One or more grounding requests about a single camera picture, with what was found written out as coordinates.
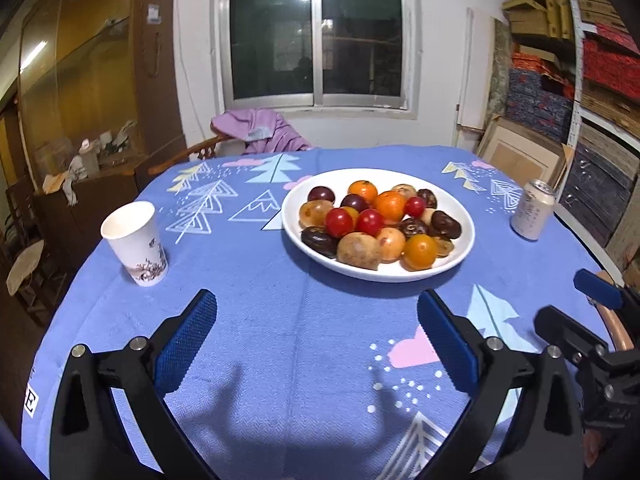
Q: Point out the wooden armchair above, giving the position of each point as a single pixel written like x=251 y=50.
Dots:
x=200 y=149

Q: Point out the red cherry tomato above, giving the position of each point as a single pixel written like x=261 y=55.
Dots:
x=339 y=222
x=370 y=222
x=414 y=206

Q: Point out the white wooden board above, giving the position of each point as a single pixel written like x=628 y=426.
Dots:
x=475 y=60

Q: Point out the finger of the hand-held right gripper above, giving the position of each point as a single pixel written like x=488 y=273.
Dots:
x=597 y=287
x=565 y=330

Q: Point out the pale orange fruit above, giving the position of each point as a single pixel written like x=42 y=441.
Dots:
x=352 y=211

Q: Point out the dark mangosteen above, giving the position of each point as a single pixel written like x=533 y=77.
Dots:
x=446 y=224
x=320 y=241
x=428 y=197
x=412 y=228

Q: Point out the wooden chair with beige cushion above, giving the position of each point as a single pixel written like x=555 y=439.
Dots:
x=22 y=267

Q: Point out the floral patterned panel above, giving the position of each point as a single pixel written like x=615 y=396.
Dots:
x=500 y=70

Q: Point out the sliding glass window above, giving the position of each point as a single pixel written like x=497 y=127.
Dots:
x=275 y=35

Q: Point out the small brown kiwi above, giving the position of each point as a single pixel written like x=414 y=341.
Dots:
x=444 y=246

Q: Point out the orange tomato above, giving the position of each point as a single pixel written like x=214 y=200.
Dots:
x=420 y=251

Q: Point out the white beverage can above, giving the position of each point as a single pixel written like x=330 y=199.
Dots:
x=530 y=215

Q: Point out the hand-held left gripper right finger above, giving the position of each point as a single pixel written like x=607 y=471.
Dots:
x=445 y=345

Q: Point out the tan round fruit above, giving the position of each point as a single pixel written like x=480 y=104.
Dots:
x=426 y=216
x=315 y=212
x=391 y=244

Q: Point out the dark red plum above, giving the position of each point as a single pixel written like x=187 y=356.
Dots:
x=354 y=202
x=320 y=193

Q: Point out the mandarin orange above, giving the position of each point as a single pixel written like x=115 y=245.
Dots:
x=362 y=190
x=390 y=206

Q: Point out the purple garment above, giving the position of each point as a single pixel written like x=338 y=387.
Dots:
x=260 y=130

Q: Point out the white shelf rack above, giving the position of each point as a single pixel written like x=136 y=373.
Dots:
x=576 y=100

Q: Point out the small paper label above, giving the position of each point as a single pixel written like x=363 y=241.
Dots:
x=153 y=12

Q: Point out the tan crumpled paper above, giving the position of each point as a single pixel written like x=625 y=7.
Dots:
x=57 y=182

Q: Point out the wooden glass cabinet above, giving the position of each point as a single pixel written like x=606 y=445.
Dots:
x=100 y=60

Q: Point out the white printed paper cup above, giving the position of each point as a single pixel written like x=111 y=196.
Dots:
x=135 y=245

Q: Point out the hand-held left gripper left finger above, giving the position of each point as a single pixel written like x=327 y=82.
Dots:
x=185 y=340

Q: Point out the blue printed tablecloth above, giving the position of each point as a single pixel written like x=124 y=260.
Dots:
x=300 y=335

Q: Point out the white oval plate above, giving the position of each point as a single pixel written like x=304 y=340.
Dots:
x=450 y=260

